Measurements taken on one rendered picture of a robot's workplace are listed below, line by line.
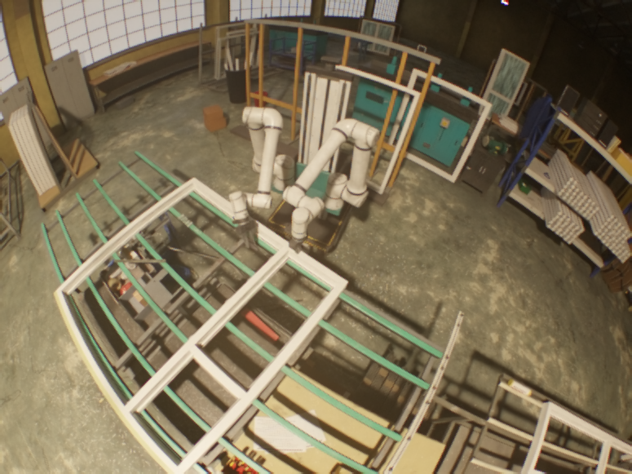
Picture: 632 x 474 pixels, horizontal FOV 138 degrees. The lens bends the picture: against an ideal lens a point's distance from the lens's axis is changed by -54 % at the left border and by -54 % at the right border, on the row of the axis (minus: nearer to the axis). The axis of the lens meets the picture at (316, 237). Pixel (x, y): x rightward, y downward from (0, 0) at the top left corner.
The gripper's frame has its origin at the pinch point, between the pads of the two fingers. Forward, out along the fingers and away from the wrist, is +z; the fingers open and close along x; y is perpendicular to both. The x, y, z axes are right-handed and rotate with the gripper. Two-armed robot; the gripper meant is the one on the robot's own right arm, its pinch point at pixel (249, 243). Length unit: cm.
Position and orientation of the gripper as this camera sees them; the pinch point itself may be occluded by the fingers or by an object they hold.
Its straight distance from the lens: 169.9
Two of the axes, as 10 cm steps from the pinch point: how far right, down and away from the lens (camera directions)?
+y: 8.3, -0.7, -5.6
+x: 5.0, -3.4, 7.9
